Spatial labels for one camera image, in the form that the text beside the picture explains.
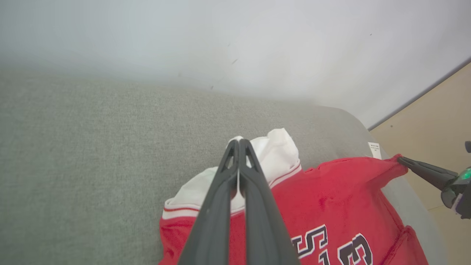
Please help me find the red basketball jersey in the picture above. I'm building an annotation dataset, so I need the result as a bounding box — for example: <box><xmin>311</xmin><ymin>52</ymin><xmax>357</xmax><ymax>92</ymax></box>
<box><xmin>158</xmin><ymin>128</ymin><xmax>429</xmax><ymax>265</ymax></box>

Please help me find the dark grey baseboard strip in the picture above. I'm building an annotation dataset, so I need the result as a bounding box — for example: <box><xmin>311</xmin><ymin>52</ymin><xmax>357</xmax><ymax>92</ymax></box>
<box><xmin>368</xmin><ymin>58</ymin><xmax>471</xmax><ymax>131</ymax></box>

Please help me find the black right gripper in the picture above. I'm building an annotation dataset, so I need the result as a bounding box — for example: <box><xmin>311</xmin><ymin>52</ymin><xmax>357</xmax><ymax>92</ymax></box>
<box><xmin>397</xmin><ymin>156</ymin><xmax>471</xmax><ymax>220</ymax></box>

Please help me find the white printed label tag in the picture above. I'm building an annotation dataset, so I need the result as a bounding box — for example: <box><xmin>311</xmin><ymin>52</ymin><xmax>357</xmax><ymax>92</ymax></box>
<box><xmin>368</xmin><ymin>142</ymin><xmax>383</xmax><ymax>160</ymax></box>

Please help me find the grey fabric sofa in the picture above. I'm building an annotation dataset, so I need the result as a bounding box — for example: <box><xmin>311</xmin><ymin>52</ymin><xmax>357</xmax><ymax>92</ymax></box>
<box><xmin>0</xmin><ymin>68</ymin><xmax>447</xmax><ymax>265</ymax></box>

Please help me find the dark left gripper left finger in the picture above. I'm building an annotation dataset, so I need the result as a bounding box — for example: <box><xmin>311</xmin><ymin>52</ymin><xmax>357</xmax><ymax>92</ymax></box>
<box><xmin>178</xmin><ymin>139</ymin><xmax>240</xmax><ymax>265</ymax></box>

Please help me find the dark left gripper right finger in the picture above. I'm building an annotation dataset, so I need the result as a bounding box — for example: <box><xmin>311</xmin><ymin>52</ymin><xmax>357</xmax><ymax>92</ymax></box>
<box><xmin>238</xmin><ymin>138</ymin><xmax>301</xmax><ymax>265</ymax></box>

